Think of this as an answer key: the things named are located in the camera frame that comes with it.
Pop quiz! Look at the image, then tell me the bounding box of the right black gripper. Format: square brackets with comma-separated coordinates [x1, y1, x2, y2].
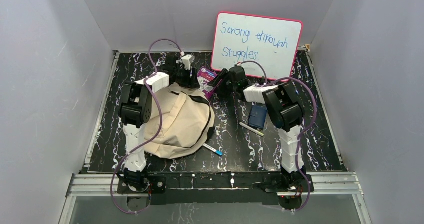
[207, 69, 237, 99]

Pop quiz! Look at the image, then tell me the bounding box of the purple colouring book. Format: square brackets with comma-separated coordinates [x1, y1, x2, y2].
[197, 66, 217, 99]

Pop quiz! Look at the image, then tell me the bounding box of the beige canvas backpack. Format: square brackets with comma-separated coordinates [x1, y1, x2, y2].
[143, 84, 215, 159]

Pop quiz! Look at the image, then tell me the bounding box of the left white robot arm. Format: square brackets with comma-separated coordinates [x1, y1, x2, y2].
[115, 52, 200, 192]

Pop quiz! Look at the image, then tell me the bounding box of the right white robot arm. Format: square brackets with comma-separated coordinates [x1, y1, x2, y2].
[208, 64, 306, 191]

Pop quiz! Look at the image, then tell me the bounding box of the white marker pale cap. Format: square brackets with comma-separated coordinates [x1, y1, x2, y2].
[239, 122, 264, 137]

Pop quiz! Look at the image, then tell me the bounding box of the pink framed whiteboard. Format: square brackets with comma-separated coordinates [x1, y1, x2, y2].
[210, 12, 303, 79]

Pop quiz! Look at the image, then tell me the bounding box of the white marker blue cap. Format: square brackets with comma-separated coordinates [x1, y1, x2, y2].
[202, 143, 223, 156]

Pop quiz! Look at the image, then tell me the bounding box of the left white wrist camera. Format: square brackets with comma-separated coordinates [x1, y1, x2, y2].
[180, 54, 195, 70]

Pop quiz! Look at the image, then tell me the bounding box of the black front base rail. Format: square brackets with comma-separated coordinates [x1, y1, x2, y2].
[145, 171, 299, 206]

